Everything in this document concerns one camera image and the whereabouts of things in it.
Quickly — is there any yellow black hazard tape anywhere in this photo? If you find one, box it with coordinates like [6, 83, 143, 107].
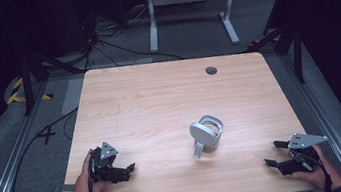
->
[3, 72, 55, 107]

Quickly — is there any grey floor tape patch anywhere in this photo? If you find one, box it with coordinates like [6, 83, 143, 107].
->
[55, 76, 90, 116]

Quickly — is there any right hand-held gripper cable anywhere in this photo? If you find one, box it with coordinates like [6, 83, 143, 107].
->
[288, 144, 335, 192]

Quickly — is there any grey table cable grommet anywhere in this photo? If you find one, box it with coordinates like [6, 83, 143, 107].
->
[204, 64, 219, 77]

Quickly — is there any person's right hand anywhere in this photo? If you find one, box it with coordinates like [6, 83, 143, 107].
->
[288, 141, 341, 192]

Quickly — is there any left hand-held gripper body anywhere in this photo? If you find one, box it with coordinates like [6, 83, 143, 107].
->
[87, 138, 131, 187]

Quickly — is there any black metal stand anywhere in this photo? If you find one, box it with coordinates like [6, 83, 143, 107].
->
[7, 0, 91, 117]
[239, 0, 311, 92]

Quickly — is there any grey cup with handle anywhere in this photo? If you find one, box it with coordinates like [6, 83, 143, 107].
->
[187, 112, 229, 160]

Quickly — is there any bundle of black floor cables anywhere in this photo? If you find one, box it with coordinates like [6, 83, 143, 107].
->
[77, 0, 185, 73]

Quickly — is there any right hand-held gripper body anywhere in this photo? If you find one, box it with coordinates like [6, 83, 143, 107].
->
[273, 128, 333, 178]

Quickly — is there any black floor cable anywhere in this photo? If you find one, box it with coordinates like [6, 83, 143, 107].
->
[0, 106, 91, 192]

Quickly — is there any person's left hand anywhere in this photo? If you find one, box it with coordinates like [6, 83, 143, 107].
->
[63, 147, 109, 192]

